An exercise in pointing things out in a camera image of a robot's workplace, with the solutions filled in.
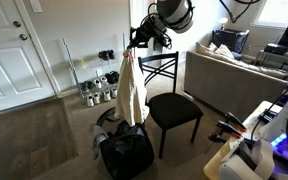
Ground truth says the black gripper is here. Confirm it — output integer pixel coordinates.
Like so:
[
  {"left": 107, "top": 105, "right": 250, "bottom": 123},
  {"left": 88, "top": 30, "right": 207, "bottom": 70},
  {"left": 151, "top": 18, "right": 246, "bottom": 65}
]
[{"left": 127, "top": 27, "right": 154, "bottom": 49}]

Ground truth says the peach shirt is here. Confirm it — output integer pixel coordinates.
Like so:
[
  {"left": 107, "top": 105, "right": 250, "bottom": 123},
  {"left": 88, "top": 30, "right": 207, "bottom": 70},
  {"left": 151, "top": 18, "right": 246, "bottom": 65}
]
[{"left": 114, "top": 49, "right": 150, "bottom": 126}]

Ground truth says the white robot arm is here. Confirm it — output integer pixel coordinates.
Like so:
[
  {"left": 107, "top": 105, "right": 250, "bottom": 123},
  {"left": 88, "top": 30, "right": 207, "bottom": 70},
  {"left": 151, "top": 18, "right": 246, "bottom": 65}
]
[{"left": 127, "top": 0, "right": 288, "bottom": 144}]

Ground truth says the black mesh laundry basket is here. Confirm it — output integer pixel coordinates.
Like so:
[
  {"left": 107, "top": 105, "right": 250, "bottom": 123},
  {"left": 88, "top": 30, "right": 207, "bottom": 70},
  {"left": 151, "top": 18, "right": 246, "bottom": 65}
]
[{"left": 92, "top": 108, "right": 154, "bottom": 180}]

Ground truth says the black sneakers top shelf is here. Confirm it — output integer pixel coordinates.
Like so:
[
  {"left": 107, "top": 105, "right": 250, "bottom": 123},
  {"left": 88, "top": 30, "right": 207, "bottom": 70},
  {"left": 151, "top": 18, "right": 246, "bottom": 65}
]
[{"left": 98, "top": 50, "right": 115, "bottom": 61}]

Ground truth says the black sneakers shelf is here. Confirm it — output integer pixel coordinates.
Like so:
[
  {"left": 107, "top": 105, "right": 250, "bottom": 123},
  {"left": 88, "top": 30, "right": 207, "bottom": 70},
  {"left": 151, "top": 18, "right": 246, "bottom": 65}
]
[
  {"left": 98, "top": 50, "right": 115, "bottom": 61},
  {"left": 105, "top": 71, "right": 119, "bottom": 84}
]

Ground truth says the black sneakers middle shelf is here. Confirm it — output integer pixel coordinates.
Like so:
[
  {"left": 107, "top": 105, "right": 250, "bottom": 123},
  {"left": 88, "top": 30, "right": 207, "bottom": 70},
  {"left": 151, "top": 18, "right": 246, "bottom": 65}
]
[{"left": 105, "top": 71, "right": 119, "bottom": 84}]

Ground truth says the white table lamp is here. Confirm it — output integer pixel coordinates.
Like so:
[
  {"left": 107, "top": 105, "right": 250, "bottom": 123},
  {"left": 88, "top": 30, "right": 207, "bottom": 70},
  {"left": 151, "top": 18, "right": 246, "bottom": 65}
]
[{"left": 218, "top": 17, "right": 228, "bottom": 30}]

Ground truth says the white patterned pillow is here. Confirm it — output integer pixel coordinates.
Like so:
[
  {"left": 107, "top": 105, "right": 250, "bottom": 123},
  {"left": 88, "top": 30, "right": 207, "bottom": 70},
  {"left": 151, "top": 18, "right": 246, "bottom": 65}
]
[{"left": 216, "top": 44, "right": 234, "bottom": 58}]

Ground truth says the black metal chair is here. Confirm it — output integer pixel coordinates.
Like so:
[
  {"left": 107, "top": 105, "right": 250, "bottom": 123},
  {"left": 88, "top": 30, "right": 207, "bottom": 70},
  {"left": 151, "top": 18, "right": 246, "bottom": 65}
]
[{"left": 138, "top": 52, "right": 203, "bottom": 158}]

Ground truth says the white sneaker pair floor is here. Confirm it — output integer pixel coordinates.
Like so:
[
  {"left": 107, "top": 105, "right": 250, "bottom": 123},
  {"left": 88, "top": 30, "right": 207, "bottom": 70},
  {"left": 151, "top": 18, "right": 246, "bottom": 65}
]
[{"left": 86, "top": 93, "right": 100, "bottom": 107}]

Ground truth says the dark blue pillow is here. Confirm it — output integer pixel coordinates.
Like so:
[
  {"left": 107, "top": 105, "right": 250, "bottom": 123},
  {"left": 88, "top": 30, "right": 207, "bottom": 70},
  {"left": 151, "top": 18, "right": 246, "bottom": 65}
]
[{"left": 212, "top": 29, "right": 249, "bottom": 53}]

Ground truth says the grey fabric sofa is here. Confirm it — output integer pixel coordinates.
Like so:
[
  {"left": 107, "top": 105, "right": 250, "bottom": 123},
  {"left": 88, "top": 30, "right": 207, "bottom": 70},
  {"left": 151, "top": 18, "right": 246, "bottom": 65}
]
[{"left": 184, "top": 43, "right": 288, "bottom": 120}]

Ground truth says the orange black bar clamp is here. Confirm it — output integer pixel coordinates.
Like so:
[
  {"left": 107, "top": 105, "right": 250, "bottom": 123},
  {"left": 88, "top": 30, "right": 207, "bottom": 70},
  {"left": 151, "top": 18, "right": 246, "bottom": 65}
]
[{"left": 225, "top": 112, "right": 247, "bottom": 132}]

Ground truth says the white vr headset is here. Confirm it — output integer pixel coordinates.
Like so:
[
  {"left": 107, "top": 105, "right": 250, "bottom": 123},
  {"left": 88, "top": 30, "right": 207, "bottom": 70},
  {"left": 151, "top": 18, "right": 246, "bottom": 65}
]
[{"left": 218, "top": 138, "right": 276, "bottom": 180}]

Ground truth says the wire shoe rack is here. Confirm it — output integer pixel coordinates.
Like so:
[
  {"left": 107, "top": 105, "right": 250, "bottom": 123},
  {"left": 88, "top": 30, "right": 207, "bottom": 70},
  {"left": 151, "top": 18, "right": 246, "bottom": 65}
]
[{"left": 62, "top": 39, "right": 123, "bottom": 103}]

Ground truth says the white light switch plate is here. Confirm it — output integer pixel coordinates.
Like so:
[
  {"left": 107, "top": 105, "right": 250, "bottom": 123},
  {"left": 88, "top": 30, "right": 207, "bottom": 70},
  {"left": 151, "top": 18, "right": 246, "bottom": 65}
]
[{"left": 30, "top": 0, "right": 43, "bottom": 13}]

